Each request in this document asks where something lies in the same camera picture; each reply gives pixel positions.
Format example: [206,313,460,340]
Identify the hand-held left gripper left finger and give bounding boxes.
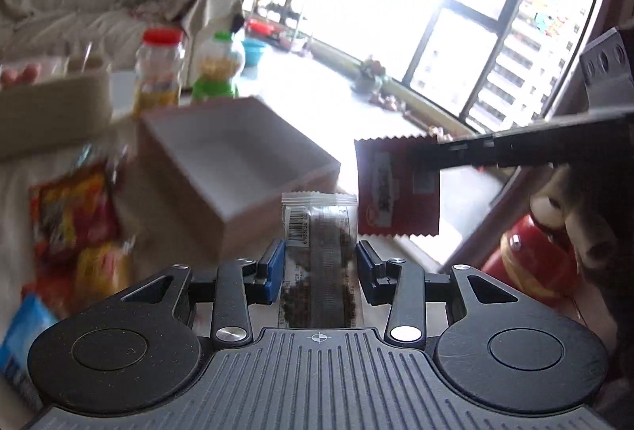
[119,239,287,346]

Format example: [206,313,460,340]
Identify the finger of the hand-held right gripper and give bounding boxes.
[438,140,634,172]
[436,109,634,149]

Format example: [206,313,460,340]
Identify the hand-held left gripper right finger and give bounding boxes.
[355,240,522,346]

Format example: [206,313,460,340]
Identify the clear dark-filled snack packet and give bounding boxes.
[278,192,358,330]

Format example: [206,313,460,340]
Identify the wooden box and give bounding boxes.
[137,96,342,263]

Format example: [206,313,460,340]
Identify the white brown plush toy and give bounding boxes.
[529,162,621,283]

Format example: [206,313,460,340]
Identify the black-framed window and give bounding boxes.
[297,0,612,134]

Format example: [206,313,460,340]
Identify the yellow snack packet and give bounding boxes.
[73,239,136,309]

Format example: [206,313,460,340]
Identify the small potted plant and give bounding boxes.
[351,55,388,95]

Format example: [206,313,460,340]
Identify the red orange snack packet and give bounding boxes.
[29,161,122,265]

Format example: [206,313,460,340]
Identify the green candy dispenser jar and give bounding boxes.
[190,31,247,103]

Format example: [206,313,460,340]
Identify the blue bowl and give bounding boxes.
[242,38,267,67]

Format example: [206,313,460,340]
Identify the red-lidded plastic jar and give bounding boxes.
[130,28,187,120]

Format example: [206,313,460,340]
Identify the blue snack packet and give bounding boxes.
[0,292,61,413]

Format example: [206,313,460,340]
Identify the white tablecloth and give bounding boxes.
[0,153,149,411]

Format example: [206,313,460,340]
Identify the beige rectangular container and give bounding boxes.
[0,67,114,159]

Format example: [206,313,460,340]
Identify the red tomatoes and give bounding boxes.
[0,62,43,90]

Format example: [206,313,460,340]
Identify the grey sofa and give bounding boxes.
[0,0,209,64]

